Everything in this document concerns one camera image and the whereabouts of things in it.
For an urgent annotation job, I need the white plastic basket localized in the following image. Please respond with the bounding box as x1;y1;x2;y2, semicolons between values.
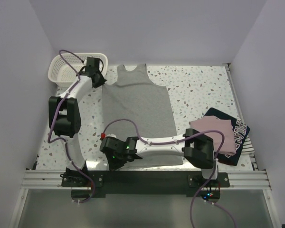
47;52;108;87

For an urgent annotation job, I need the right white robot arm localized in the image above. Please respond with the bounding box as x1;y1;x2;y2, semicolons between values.
100;128;219;187

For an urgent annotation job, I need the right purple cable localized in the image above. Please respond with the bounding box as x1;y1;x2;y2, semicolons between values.
103;118;237;228

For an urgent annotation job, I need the aluminium frame rail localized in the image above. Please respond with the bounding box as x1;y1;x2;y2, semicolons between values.
21;66;281;228

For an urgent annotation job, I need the navy lettered tank top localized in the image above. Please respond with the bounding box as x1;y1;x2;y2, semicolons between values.
204;107;250;166

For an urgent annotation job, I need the pink tank top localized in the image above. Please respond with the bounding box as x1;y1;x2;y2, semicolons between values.
189;115;236;154

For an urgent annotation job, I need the grey tank top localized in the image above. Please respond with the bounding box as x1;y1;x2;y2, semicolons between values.
101;63;184;170

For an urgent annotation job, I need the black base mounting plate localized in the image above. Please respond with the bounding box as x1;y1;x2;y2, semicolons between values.
61;170;230;199

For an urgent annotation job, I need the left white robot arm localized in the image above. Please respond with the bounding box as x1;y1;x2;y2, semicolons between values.
47;50;108;186

